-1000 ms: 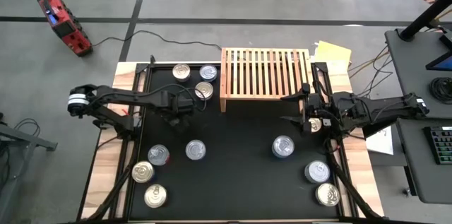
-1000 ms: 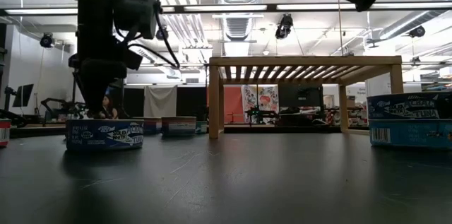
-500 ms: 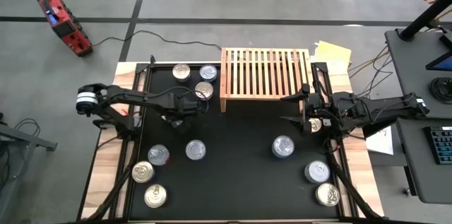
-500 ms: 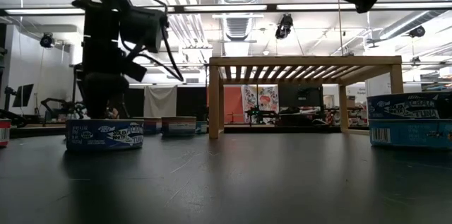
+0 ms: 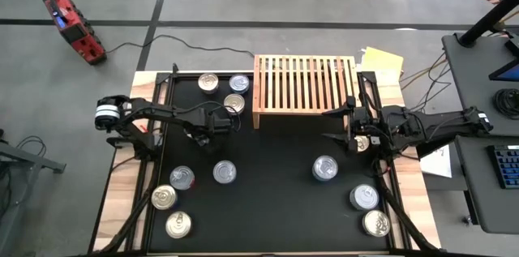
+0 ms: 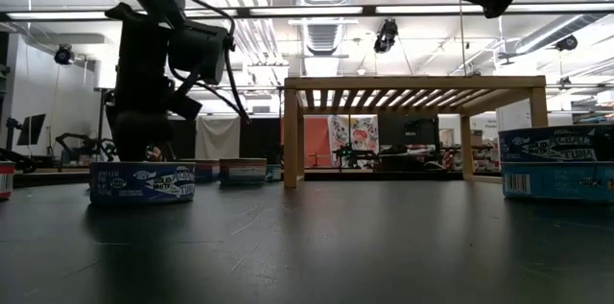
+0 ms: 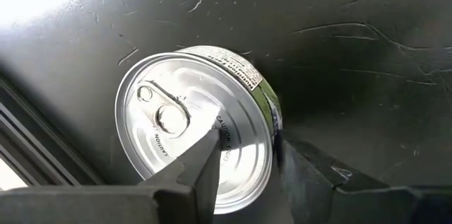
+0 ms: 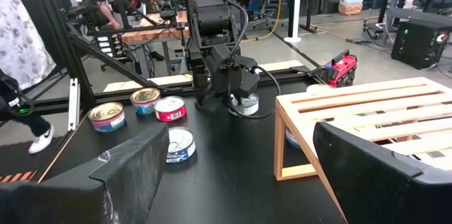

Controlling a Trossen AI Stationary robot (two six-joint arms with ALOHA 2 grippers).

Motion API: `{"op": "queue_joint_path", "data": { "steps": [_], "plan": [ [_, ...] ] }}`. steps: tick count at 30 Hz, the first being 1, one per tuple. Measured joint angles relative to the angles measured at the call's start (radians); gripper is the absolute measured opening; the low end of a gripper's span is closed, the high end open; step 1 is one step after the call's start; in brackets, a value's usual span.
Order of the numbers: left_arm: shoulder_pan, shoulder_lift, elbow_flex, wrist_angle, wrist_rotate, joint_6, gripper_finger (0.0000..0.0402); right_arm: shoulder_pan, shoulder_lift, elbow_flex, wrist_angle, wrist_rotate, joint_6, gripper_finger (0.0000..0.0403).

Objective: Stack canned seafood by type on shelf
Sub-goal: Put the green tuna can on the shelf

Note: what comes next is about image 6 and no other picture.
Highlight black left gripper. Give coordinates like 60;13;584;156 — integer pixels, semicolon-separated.
104;2;177;163

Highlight dark blue albacore tuna can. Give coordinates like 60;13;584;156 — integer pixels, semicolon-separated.
89;160;197;206
497;125;614;164

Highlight gold-lid can white label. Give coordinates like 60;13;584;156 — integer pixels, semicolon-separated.
219;157;268;186

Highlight red label can with barcode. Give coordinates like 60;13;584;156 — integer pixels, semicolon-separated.
0;160;16;200

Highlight light blue tuna can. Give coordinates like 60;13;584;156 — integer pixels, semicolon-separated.
500;160;614;203

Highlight wooden slatted shelf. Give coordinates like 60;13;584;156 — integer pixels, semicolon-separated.
282;75;551;189

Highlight white hanging cloth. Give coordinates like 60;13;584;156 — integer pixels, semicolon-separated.
195;115;241;160

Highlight black monitor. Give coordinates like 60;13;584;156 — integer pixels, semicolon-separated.
16;112;48;147

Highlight black background screen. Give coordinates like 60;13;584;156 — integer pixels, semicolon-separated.
378;114;440;152

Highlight black table mat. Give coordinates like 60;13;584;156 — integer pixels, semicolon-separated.
0;177;614;304

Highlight colourful poster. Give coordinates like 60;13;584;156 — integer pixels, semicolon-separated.
327;114;380;154

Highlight black robot green lights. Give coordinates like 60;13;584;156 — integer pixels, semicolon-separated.
333;144;380;171

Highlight thin hanging cable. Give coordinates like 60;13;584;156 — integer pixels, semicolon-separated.
454;0;468;76

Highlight black ceiling camera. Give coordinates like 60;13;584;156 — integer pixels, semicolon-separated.
372;18;399;55
555;34;579;53
53;43;76;66

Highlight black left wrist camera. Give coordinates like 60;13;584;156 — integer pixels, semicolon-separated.
166;19;230;86

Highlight black hose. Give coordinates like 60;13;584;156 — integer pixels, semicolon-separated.
0;148;38;175

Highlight orange wall panel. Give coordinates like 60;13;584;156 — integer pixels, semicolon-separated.
304;116;333;169

